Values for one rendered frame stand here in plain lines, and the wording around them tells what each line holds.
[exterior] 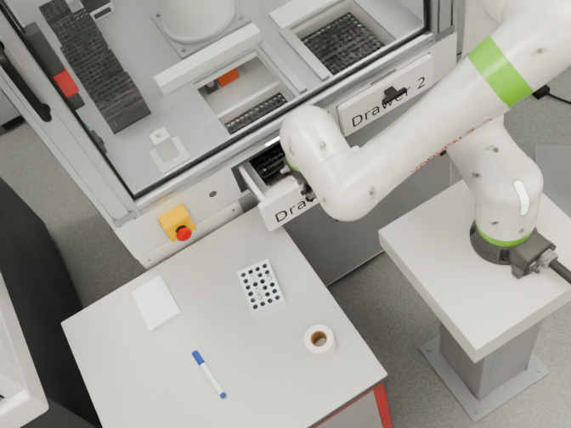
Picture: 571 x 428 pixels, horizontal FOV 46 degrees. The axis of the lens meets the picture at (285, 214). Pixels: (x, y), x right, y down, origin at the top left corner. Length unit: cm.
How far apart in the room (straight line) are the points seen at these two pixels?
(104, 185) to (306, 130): 54
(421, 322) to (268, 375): 95
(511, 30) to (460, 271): 63
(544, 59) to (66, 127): 89
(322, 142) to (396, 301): 133
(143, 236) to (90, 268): 114
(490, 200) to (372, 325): 112
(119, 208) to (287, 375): 55
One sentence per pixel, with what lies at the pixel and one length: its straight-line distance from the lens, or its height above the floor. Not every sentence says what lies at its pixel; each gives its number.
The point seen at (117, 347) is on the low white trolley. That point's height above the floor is 76.
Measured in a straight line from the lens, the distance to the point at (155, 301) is 173.
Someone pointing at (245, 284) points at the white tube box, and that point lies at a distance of 165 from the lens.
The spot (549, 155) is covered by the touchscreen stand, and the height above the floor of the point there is 3.
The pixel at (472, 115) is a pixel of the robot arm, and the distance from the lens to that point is 113.
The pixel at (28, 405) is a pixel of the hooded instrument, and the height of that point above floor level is 87.
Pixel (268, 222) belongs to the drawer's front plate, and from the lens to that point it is 164.
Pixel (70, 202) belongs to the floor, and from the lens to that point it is 308.
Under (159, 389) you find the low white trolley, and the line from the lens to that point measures 165.
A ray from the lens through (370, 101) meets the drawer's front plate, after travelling 177.
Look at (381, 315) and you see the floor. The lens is 243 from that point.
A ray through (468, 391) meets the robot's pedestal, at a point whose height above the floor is 2.
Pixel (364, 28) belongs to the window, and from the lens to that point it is 165.
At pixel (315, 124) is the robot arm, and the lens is 120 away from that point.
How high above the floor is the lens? 223
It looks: 56 degrees down
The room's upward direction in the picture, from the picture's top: 20 degrees counter-clockwise
